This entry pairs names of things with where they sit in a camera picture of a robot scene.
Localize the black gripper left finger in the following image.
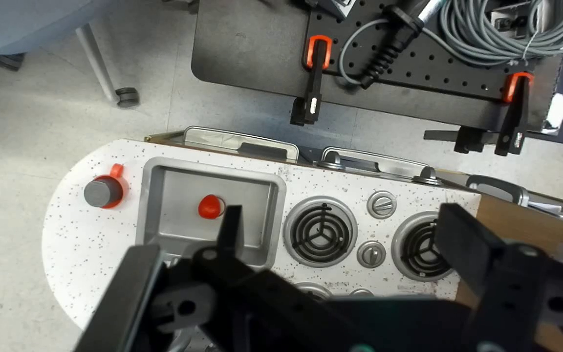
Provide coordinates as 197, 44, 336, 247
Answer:
74, 245, 162, 352

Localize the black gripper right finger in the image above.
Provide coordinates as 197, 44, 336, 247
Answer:
435, 204, 523, 352

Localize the orange plush toy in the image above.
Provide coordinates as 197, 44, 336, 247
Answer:
197, 194, 222, 220

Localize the right front stove burner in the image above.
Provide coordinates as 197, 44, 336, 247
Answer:
390, 212, 451, 282

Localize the stove burner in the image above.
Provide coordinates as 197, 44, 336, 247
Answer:
390, 212, 451, 282
283, 196, 357, 269

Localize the grey toy sink basin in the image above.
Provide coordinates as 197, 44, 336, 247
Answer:
136, 159, 285, 269

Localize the grey stove knob lower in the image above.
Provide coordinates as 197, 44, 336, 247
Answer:
355, 241, 386, 269

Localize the grey stove knob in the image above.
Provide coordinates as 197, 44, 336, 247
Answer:
355, 241, 386, 269
367, 192, 396, 220

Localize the grey stove knob upper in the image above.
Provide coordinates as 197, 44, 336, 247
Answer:
367, 192, 396, 220

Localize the left front stove burner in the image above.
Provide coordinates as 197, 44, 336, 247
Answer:
283, 196, 357, 269

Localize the grey and red toy cup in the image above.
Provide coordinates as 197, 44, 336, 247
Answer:
83, 165, 126, 210

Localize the orange black clamp right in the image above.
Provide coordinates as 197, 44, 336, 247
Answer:
422, 71, 533, 157

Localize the orange black clamp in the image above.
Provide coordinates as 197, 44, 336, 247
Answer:
422, 71, 533, 157
291, 34, 332, 126

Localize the white speckled toy kitchen counter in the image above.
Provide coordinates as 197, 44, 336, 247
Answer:
42, 142, 480, 325

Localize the orange black clamp left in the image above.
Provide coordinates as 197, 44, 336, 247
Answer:
291, 34, 332, 126

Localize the black perforated mounting board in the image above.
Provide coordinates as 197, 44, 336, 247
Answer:
189, 0, 563, 130

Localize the coiled grey cable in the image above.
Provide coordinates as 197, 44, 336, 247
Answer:
435, 0, 563, 69

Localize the black cable strain relief plug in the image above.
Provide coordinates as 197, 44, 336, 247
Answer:
359, 0, 441, 89

